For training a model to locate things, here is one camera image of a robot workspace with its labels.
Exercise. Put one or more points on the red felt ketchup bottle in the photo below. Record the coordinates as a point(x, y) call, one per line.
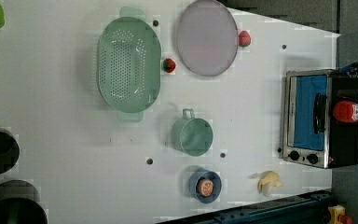
point(346, 111)

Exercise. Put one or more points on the black toaster oven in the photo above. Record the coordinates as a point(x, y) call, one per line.
point(310, 133)

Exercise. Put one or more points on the green plastic mug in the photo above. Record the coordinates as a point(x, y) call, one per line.
point(190, 135)

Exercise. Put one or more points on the red strawberry toy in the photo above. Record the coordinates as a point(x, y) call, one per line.
point(168, 65)

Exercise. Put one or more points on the blue bowl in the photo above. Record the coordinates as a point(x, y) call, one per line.
point(196, 178)

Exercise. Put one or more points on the lilac round plate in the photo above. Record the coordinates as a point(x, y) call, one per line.
point(207, 38)

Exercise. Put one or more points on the orange slice toy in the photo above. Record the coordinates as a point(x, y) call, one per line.
point(205, 187)

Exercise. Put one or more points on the green plastic colander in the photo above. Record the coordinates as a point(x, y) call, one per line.
point(128, 64)

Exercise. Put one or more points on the pink strawberry toy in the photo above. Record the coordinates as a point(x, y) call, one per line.
point(244, 39)

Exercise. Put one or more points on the peeled banana toy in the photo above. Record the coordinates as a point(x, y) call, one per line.
point(268, 182)

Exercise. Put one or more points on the yellow red emergency button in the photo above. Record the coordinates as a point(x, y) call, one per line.
point(338, 215)

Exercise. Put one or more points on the black round base lower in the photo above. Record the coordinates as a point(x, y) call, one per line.
point(20, 204)

